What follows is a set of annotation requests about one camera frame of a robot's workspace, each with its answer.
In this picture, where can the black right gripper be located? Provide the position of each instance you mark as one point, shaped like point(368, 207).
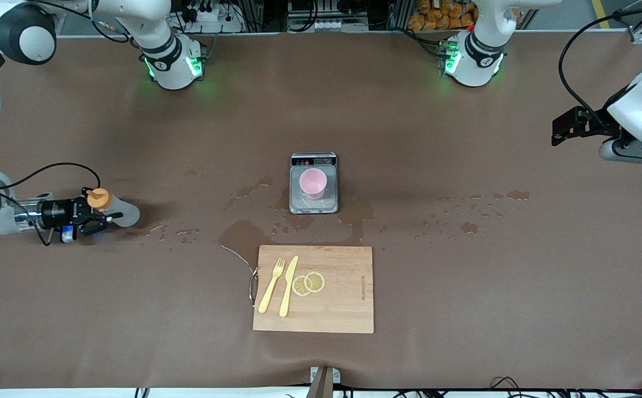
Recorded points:
point(60, 210)

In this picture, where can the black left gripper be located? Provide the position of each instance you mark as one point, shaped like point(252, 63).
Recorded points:
point(593, 125)

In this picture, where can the clear sauce bottle orange cap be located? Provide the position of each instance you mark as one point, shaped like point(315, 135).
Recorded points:
point(125, 214)

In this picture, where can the pink plastic cup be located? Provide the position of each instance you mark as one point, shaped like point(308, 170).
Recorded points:
point(314, 185)

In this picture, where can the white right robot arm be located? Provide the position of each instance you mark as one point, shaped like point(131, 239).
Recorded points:
point(172, 61)

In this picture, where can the orange snack packets pile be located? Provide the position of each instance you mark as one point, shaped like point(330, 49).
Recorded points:
point(442, 14)

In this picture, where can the yellow plastic fork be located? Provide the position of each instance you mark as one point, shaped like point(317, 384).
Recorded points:
point(268, 296)

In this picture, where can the yellow plastic knife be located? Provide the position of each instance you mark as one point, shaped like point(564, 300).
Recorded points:
point(285, 301)

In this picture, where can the silver digital kitchen scale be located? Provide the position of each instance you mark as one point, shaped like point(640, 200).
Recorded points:
point(314, 160)

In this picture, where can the white power strip with plugs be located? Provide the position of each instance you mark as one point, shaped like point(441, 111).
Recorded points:
point(210, 15)

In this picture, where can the lemon slice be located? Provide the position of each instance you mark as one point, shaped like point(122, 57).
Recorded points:
point(315, 282)

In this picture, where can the white socket strip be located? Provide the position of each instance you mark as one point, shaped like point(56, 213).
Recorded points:
point(326, 25)

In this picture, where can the wooden cutting board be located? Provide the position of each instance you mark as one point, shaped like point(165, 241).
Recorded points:
point(343, 309)

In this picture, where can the front camera mount bracket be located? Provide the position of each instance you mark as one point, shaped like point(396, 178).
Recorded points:
point(324, 384)

